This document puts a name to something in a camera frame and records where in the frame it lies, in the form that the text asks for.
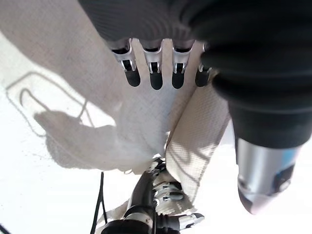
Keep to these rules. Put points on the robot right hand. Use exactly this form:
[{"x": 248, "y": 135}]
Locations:
[{"x": 142, "y": 192}]

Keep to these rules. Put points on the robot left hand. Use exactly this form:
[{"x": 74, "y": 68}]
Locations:
[{"x": 243, "y": 36}]

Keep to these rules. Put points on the cream woven blanket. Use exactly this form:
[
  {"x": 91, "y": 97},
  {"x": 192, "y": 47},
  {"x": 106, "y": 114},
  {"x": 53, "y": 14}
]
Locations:
[{"x": 73, "y": 48}]

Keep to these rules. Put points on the white bed sheet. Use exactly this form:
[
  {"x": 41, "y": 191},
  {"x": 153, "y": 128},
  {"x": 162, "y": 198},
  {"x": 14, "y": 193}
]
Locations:
[{"x": 36, "y": 195}]

